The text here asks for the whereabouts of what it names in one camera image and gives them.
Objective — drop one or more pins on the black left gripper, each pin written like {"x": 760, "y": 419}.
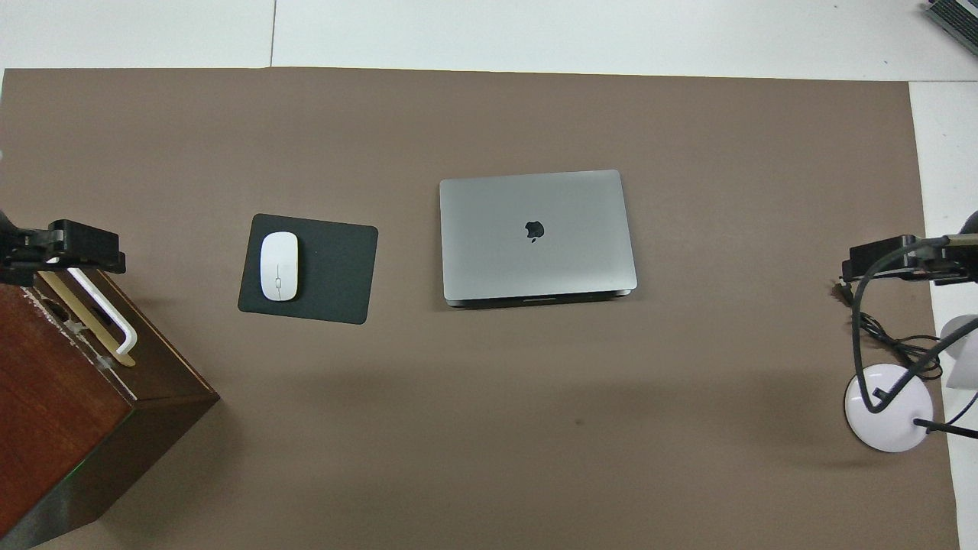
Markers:
{"x": 19, "y": 252}

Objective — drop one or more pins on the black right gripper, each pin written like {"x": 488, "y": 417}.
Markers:
{"x": 969, "y": 244}

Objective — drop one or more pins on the grey Apple laptop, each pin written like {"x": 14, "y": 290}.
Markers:
{"x": 489, "y": 237}

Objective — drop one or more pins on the dark brown wooden box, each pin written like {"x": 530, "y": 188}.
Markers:
{"x": 61, "y": 412}

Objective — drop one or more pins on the white desk lamp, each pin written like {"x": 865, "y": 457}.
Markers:
{"x": 894, "y": 429}

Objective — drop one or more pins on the white computer mouse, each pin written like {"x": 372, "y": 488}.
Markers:
{"x": 279, "y": 267}

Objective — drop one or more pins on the black mouse pad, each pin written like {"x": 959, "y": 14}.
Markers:
{"x": 336, "y": 275}

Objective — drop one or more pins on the grey ribbed device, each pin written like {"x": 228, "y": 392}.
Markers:
{"x": 955, "y": 19}

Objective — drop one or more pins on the large brown table mat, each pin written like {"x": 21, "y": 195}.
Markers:
{"x": 535, "y": 420}

